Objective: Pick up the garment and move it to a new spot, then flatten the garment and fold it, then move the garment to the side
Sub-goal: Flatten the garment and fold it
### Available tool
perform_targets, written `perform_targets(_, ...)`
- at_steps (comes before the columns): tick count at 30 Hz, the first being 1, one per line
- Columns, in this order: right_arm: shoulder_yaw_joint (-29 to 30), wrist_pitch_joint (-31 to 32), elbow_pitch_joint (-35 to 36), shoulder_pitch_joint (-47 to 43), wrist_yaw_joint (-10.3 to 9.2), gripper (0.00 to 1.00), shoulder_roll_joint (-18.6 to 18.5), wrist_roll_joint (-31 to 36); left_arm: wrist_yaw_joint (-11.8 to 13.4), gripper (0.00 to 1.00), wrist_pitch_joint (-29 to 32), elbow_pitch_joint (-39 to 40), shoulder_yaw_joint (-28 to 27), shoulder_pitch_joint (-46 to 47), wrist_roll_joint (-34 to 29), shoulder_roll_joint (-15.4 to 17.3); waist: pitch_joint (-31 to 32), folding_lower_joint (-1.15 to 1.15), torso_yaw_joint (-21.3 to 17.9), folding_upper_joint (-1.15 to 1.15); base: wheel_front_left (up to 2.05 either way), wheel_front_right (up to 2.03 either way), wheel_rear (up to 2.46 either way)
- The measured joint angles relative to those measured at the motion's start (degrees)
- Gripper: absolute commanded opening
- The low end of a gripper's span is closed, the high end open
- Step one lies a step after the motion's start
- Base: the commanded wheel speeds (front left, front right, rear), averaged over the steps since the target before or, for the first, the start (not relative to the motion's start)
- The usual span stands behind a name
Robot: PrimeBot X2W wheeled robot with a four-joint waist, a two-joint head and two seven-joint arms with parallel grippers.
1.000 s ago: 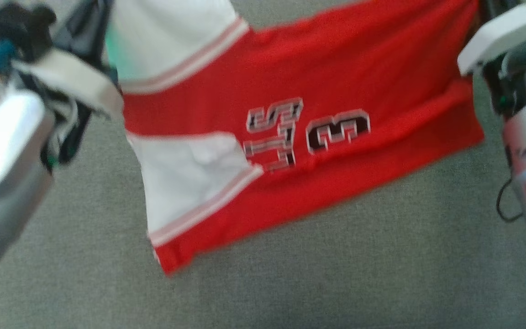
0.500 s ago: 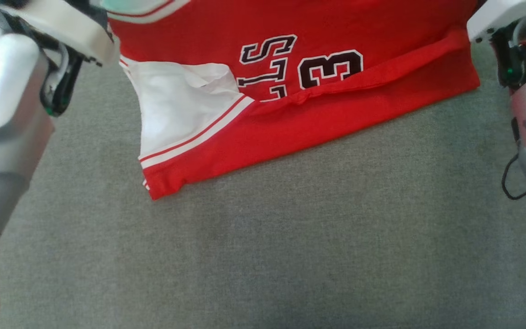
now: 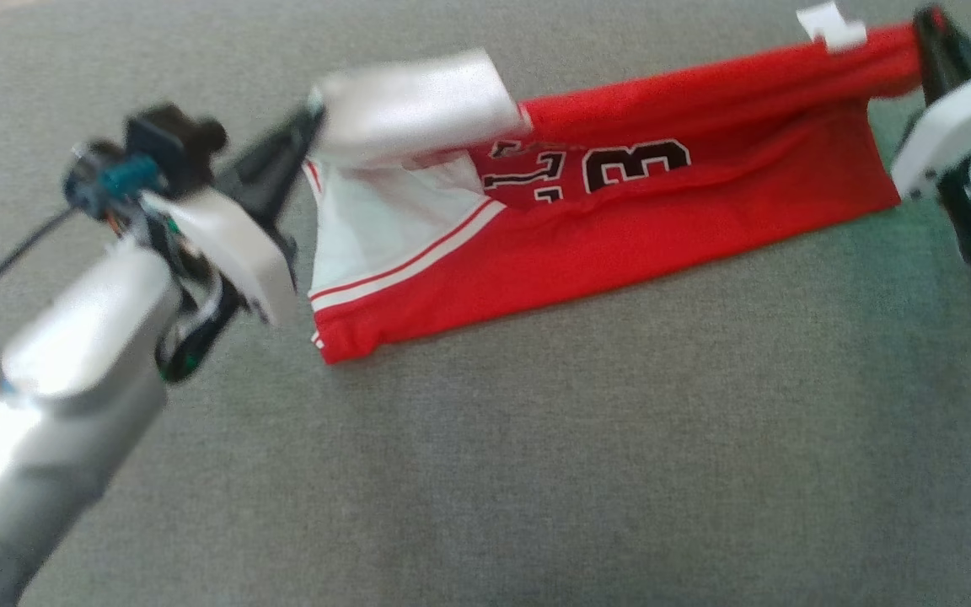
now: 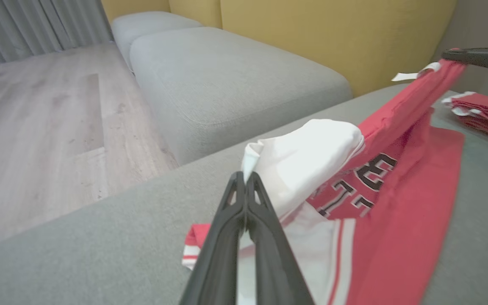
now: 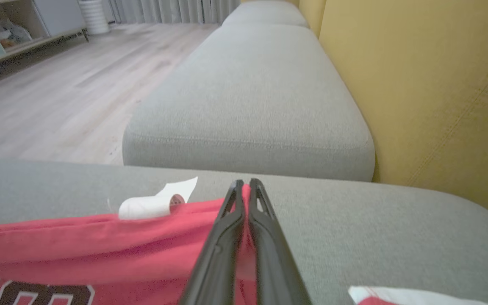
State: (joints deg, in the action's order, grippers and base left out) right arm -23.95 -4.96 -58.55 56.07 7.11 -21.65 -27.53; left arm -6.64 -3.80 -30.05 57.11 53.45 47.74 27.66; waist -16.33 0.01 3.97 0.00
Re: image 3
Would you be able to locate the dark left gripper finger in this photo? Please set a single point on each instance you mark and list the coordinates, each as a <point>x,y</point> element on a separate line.
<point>270,147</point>
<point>279,190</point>

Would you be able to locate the red basketball jersey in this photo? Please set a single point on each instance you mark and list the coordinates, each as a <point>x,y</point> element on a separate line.
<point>620,228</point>

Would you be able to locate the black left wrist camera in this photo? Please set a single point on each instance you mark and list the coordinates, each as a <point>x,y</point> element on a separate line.
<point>169,143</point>

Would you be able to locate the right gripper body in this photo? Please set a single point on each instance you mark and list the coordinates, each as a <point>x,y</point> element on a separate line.
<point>957,122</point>

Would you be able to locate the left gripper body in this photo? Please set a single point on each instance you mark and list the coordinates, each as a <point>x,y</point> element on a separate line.
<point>233,244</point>

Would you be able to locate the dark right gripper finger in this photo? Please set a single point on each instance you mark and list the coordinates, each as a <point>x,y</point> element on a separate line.
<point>962,59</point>
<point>932,59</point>

